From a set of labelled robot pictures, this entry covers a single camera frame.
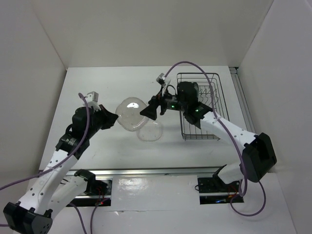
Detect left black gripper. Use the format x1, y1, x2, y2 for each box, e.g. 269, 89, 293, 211
85, 104, 118, 138

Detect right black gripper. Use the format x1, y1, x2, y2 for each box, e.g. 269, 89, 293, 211
140, 86, 187, 120

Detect smoky clear square plate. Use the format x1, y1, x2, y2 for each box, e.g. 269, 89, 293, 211
115, 97, 149, 132

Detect clear glass square plate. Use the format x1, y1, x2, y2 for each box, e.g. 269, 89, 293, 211
136, 121, 163, 142

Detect blue patterned round plate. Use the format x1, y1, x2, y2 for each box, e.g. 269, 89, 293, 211
195, 83, 209, 104

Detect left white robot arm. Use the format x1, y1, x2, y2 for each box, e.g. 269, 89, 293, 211
3, 105, 118, 234

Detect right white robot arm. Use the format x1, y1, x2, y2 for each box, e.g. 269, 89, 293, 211
140, 81, 277, 191

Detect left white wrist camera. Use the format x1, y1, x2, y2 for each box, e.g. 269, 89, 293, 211
84, 91, 99, 109

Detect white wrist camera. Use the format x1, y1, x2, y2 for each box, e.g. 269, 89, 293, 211
84, 91, 99, 109
156, 73, 171, 94

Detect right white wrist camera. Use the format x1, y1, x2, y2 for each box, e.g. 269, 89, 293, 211
156, 73, 171, 94

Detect grey wire dish rack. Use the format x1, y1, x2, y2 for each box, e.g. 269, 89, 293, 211
176, 72, 230, 141

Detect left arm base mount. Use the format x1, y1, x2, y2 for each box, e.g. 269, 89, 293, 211
71, 179, 113, 207

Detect aluminium front rail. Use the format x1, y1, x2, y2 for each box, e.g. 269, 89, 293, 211
39, 166, 227, 177

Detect aluminium side rail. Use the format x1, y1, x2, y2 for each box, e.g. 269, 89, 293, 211
229, 67, 256, 133

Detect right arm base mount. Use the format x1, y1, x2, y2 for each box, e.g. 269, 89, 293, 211
194, 175, 244, 205

